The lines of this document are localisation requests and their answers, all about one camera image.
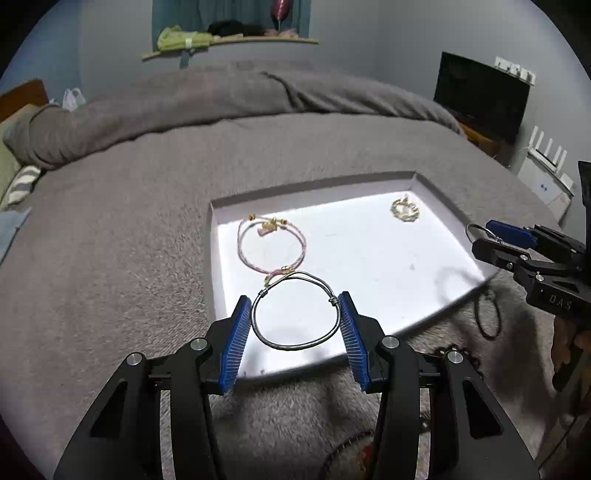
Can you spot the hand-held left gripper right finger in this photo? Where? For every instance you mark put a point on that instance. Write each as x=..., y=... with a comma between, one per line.
x=353, y=341

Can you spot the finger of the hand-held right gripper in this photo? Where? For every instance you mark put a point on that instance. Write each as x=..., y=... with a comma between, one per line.
x=508, y=233
x=494, y=251

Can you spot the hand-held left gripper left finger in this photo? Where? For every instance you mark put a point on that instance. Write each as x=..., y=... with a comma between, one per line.
x=235, y=341

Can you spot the silver hoop bangle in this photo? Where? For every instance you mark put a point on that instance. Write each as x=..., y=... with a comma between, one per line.
x=468, y=230

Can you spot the grey cardboard box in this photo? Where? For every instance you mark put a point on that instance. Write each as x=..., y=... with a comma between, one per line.
x=369, y=249

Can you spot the person's right hand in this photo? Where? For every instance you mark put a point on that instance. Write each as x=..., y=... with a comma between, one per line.
x=561, y=339

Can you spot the white cardboard box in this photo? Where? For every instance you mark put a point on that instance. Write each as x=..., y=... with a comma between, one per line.
x=540, y=180

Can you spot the white router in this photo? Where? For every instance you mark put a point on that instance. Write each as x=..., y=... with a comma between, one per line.
x=547, y=152

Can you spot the wooden television stand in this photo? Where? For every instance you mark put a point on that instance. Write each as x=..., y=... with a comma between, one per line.
x=485, y=141

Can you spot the black television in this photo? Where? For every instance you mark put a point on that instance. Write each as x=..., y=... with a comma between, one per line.
x=480, y=97

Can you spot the grey bed blanket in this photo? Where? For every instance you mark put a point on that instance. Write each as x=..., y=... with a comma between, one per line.
x=138, y=230

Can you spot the grey duvet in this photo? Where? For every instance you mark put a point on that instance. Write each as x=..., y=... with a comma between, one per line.
x=184, y=106

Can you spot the light blue cloth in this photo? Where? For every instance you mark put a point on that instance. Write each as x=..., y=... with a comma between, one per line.
x=9, y=230

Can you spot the striped pillow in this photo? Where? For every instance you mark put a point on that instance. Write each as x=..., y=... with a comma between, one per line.
x=23, y=182

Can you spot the olive pillow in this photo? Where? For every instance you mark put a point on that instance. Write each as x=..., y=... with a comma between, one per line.
x=7, y=170

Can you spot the white plastic bag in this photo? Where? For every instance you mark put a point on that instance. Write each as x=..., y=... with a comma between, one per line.
x=73, y=99

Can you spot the pink cloth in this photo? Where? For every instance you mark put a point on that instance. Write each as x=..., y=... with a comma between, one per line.
x=284, y=33

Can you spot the wooden window ledge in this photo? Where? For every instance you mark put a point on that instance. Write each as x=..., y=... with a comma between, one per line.
x=277, y=40

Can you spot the green cloth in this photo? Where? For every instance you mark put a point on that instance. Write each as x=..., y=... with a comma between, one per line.
x=178, y=39

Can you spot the black cloth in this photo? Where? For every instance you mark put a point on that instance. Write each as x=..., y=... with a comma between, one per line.
x=231, y=28

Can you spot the wooden headboard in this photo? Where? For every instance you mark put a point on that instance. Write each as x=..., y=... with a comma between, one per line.
x=23, y=94

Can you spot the teal curtain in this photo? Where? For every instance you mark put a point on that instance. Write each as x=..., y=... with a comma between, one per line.
x=184, y=14

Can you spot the white wall outlets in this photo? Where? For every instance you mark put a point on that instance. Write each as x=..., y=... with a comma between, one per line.
x=517, y=71

